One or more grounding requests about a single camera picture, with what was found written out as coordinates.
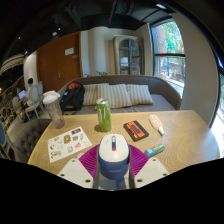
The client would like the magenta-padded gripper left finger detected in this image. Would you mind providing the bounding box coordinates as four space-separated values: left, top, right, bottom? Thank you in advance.
57 143 101 190

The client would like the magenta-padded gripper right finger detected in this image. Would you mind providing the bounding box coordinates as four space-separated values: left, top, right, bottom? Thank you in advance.
128 143 170 189

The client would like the white and blue computer mouse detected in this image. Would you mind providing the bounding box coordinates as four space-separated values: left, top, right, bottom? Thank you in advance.
97 133 131 181

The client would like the pale landscape print mouse pad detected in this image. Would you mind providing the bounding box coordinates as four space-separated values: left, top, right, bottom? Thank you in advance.
76 151 132 191

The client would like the small green and white pack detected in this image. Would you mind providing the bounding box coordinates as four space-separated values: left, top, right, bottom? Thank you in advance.
143 143 166 158

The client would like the white sticker sheet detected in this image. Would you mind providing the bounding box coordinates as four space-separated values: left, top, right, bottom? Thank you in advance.
46 126 93 164

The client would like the black and orange flat box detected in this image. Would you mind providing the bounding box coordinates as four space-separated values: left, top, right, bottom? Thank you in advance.
122 120 150 143

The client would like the white and orange tube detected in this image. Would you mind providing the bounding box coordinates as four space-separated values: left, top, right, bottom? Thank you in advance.
148 114 166 136

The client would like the grey tufted armchair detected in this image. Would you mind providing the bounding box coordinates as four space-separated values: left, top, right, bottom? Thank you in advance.
11 118 53 164

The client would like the clear plastic cup with lid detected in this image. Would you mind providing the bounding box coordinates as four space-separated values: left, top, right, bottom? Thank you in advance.
42 90 66 130

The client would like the green drink can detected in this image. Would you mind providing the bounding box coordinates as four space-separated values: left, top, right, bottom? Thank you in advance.
95 97 113 133

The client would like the black and orange backpack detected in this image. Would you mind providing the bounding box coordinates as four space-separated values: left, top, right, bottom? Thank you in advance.
59 81 86 114

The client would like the striped cushion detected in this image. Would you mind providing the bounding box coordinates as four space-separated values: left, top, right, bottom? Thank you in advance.
96 83 133 109
82 83 110 107
125 84 155 106

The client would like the grey curved sofa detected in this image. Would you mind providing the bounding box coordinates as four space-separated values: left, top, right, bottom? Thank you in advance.
58 74 183 116

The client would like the white chair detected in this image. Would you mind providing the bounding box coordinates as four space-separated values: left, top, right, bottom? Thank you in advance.
23 81 45 119

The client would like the laptop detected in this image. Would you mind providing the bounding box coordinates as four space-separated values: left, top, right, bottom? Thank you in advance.
18 89 28 101

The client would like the person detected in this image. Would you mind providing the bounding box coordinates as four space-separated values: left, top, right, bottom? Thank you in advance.
24 77 36 98

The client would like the brown wooden door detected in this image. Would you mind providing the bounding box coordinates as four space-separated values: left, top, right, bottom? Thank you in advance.
36 31 83 94

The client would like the glass door cabinet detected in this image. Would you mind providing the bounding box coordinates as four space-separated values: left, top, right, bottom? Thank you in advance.
112 34 145 76

